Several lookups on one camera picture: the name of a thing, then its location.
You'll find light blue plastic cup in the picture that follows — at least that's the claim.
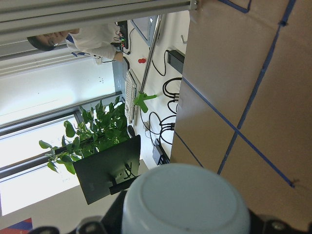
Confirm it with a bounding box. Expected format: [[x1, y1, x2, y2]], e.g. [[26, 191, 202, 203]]
[[121, 163, 251, 234]]

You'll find white keyboard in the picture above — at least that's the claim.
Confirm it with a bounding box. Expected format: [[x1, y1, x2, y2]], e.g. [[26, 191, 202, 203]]
[[125, 69, 140, 126]]

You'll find green potted plant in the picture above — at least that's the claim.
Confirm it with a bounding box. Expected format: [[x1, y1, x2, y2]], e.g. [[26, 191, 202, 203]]
[[39, 97, 130, 175]]

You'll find small red object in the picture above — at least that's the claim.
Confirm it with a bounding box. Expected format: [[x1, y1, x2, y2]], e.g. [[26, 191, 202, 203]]
[[138, 58, 146, 64]]

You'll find black power adapter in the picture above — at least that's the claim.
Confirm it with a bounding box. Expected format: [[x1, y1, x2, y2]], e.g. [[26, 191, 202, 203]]
[[167, 50, 185, 74]]

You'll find black computer monitor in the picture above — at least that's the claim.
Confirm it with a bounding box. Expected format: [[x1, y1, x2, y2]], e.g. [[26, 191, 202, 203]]
[[73, 135, 141, 204]]

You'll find person in white shirt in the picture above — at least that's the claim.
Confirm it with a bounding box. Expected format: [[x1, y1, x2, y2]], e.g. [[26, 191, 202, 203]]
[[27, 22, 123, 61]]

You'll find aluminium frame post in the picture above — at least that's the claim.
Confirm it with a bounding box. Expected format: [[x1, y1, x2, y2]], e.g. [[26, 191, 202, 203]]
[[0, 0, 197, 41]]

